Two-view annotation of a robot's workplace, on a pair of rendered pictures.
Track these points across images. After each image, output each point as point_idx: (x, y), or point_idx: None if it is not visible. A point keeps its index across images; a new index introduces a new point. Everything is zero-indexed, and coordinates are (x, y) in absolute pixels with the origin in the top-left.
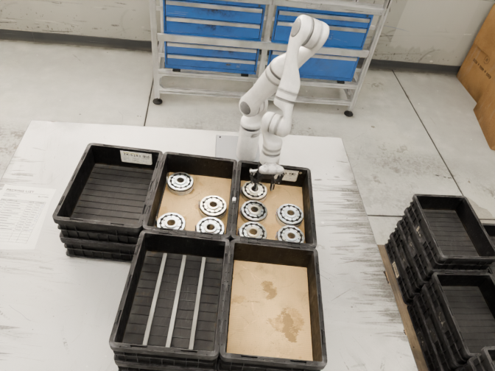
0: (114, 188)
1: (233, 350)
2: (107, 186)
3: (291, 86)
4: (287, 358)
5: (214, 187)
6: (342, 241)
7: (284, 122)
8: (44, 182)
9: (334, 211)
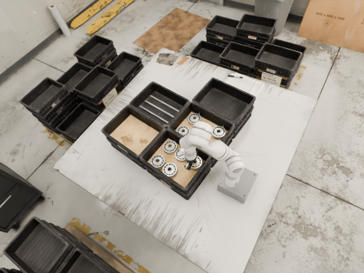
0: (230, 108)
1: (132, 118)
2: (233, 106)
3: (188, 134)
4: (118, 132)
5: None
6: (153, 207)
7: (181, 138)
8: (261, 96)
9: (171, 220)
